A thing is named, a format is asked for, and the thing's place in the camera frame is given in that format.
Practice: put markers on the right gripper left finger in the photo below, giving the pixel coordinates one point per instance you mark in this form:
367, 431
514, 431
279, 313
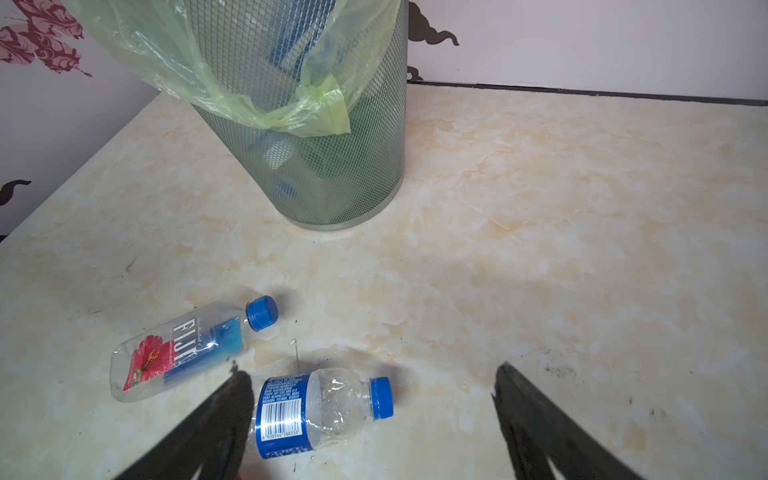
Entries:
207, 444

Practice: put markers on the mesh bin with green liner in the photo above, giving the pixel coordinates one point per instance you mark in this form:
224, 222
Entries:
308, 96

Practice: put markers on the Fiji bottle pink flower label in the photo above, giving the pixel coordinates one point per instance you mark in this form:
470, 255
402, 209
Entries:
187, 346

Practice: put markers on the clear bottle blue label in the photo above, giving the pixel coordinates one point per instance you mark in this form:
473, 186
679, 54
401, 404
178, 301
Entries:
304, 412

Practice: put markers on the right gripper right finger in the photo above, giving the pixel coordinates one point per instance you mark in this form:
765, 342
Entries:
541, 438

